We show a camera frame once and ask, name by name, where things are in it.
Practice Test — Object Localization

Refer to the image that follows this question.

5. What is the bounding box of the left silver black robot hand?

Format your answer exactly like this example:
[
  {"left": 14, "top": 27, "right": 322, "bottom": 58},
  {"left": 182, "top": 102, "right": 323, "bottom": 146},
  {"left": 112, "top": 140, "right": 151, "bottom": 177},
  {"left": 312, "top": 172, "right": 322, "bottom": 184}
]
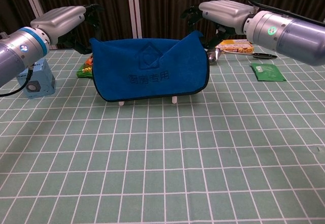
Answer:
[{"left": 30, "top": 4, "right": 105, "bottom": 54}]

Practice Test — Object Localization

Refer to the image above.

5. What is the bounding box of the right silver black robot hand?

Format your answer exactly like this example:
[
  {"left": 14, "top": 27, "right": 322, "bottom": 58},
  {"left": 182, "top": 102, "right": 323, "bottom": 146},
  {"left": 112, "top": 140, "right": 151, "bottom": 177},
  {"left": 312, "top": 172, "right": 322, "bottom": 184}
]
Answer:
[{"left": 180, "top": 1, "right": 256, "bottom": 49}]

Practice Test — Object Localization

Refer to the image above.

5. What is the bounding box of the blue towel with black trim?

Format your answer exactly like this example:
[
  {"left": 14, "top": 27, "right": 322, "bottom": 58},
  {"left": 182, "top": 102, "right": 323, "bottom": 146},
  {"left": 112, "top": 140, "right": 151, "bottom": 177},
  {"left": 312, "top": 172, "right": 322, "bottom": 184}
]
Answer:
[{"left": 89, "top": 30, "right": 210, "bottom": 104}]

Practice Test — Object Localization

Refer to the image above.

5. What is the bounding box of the green grid tablecloth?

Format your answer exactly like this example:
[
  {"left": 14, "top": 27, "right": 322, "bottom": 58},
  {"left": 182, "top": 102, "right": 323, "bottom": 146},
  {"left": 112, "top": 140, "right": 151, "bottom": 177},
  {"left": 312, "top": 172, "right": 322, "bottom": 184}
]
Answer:
[{"left": 0, "top": 43, "right": 325, "bottom": 224}]

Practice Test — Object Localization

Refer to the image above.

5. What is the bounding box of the yellow rectangular food box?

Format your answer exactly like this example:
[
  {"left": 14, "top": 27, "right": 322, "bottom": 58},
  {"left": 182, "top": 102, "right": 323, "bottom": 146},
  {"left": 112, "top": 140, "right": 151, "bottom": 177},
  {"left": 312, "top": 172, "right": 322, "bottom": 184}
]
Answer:
[{"left": 215, "top": 39, "right": 254, "bottom": 54}]

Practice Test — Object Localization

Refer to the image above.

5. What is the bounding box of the green orange snack bag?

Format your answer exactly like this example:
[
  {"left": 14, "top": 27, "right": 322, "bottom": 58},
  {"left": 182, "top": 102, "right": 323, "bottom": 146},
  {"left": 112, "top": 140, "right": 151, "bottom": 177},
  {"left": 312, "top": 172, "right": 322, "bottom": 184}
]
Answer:
[{"left": 77, "top": 55, "right": 94, "bottom": 79}]

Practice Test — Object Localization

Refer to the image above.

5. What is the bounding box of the dark brown curtain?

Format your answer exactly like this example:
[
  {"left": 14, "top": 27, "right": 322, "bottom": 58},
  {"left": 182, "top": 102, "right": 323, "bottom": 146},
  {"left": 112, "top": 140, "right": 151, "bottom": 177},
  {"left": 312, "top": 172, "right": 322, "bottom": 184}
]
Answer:
[{"left": 0, "top": 0, "right": 325, "bottom": 50}]

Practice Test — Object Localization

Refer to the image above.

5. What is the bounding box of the light blue cube box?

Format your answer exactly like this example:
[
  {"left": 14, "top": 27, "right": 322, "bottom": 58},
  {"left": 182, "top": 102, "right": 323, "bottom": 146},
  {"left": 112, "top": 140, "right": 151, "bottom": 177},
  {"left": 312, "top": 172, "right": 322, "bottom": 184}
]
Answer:
[{"left": 17, "top": 57, "right": 56, "bottom": 100}]

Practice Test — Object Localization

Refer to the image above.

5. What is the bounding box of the green sachet packet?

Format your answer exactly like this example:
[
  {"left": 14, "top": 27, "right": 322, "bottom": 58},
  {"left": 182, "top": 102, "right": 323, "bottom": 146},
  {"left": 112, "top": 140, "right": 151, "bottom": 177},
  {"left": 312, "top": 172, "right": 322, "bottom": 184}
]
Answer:
[{"left": 250, "top": 62, "right": 287, "bottom": 82}]

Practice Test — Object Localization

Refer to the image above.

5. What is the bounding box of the steel ladle with black handle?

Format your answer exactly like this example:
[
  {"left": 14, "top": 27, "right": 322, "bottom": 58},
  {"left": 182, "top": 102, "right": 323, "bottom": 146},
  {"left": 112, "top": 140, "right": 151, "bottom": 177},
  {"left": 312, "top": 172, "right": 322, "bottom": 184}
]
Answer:
[{"left": 207, "top": 48, "right": 278, "bottom": 65}]

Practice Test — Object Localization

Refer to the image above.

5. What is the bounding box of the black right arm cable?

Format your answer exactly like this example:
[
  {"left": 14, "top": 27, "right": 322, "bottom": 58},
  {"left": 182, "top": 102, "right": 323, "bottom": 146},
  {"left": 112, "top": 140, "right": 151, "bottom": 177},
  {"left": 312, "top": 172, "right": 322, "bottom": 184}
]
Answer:
[{"left": 248, "top": 0, "right": 325, "bottom": 27}]

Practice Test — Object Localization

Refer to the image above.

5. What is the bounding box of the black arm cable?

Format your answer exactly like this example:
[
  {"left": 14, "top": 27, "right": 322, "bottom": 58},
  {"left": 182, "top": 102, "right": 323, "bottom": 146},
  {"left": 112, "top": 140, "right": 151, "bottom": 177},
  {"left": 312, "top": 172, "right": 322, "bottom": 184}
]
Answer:
[
  {"left": 0, "top": 65, "right": 34, "bottom": 98},
  {"left": 248, "top": 0, "right": 325, "bottom": 27}
]

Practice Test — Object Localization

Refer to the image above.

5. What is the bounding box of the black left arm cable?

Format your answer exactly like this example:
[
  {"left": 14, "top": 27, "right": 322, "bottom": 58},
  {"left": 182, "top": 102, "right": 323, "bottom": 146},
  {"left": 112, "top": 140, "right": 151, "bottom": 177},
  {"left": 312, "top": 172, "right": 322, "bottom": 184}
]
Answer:
[{"left": 0, "top": 65, "right": 34, "bottom": 98}]

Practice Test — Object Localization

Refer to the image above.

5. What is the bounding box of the metal wire rack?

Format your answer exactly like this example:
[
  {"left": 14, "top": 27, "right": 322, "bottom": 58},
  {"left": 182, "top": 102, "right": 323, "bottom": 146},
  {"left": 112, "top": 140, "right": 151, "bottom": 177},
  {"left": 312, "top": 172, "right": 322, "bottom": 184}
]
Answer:
[{"left": 118, "top": 96, "right": 178, "bottom": 106}]

